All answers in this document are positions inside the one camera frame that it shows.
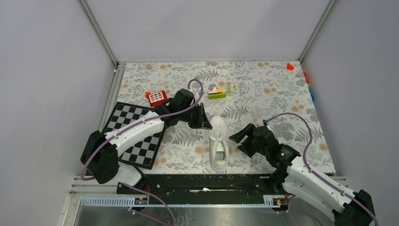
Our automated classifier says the blue toy piece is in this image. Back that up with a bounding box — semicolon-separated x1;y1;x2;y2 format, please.
309;88;315;102

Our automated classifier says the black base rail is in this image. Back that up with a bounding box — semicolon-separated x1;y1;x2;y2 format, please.
134;174;291;205

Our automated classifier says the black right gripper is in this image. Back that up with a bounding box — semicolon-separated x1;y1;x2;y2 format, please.
229;123;269;158

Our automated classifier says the red white grid toy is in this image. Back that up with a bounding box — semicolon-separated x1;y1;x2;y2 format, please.
145;90;168;107

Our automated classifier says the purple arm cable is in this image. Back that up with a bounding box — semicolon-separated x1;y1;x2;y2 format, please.
262;112;379;226
80;79;205;226

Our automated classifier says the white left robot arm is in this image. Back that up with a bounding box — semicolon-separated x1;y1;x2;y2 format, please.
80;89;212;194

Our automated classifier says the white sneaker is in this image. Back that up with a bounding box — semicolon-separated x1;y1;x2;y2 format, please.
208;116;230;172

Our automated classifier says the grey slotted cable duct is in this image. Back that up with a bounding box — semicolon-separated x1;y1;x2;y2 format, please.
80;192;283;208

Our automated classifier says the red triangular block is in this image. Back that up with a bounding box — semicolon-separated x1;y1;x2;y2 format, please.
287;63;295;71

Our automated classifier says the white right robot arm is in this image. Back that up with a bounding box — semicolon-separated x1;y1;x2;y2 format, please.
229;123;375;226

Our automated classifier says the green toy brick stack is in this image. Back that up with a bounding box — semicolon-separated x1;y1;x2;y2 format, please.
208;87;227;99

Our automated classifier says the black white chessboard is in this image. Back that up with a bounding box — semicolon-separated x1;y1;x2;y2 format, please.
102;102;165;170

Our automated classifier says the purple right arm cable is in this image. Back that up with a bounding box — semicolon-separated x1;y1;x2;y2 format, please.
262;112;379;226

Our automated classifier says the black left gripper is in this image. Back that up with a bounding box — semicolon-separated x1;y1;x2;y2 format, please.
179;103;212;130

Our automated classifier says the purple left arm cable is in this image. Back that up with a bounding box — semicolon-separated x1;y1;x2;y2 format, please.
80;79;205;226

